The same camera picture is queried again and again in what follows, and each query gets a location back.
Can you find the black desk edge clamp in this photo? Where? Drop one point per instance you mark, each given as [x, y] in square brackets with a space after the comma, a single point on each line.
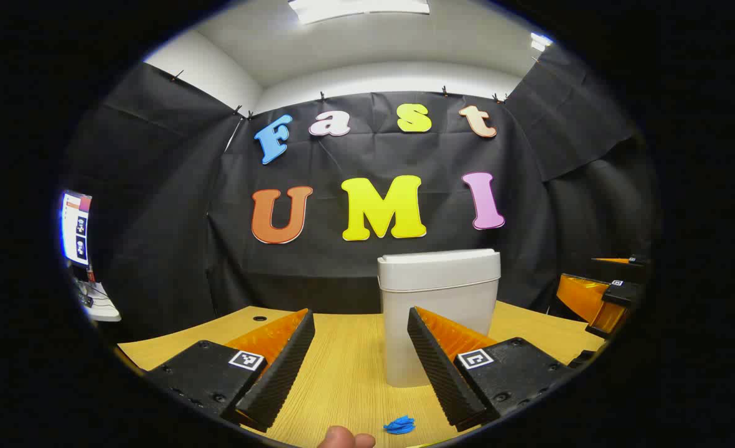
[582, 358]

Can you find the white side table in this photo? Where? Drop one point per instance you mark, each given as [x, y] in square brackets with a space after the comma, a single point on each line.
[102, 309]

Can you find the computer monitor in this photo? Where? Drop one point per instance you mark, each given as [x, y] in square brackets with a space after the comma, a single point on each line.
[76, 227]

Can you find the ceiling light panel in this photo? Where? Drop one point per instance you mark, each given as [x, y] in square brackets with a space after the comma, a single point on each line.
[355, 9]

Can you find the wooden desktop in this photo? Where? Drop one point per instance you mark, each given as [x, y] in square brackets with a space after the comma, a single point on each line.
[348, 373]

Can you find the white desktop garbage bin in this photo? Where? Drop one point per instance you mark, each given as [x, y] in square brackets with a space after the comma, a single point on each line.
[442, 292]

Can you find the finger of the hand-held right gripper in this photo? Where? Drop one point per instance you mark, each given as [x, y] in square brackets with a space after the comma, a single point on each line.
[582, 295]
[619, 269]

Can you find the black backdrop cloth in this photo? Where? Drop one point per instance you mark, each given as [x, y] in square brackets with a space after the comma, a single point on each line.
[373, 162]

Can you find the blue paper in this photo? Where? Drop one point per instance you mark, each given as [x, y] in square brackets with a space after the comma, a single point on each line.
[399, 425]

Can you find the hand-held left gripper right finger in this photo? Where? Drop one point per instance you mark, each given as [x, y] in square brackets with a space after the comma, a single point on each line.
[442, 379]

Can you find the small ceiling light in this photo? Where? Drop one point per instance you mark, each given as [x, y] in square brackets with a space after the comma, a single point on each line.
[540, 42]

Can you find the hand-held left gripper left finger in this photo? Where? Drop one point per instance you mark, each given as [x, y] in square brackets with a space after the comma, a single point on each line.
[283, 373]

